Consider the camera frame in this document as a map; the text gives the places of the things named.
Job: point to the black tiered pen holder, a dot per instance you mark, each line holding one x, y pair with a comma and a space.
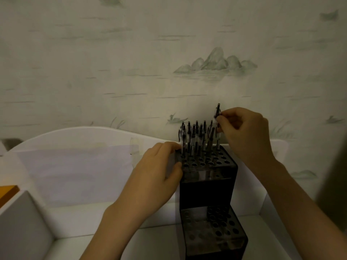
208, 192

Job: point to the row of black pens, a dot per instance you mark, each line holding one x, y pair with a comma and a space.
193, 135

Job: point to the person's left hand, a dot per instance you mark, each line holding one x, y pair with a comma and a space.
151, 178

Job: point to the person's right forearm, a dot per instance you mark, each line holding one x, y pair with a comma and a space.
306, 213

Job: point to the person's right hand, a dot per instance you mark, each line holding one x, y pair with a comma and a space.
246, 138

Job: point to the white curved-back shelf unit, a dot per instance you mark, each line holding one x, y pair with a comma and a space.
81, 219

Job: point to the black gel pen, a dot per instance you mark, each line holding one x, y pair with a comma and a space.
217, 111

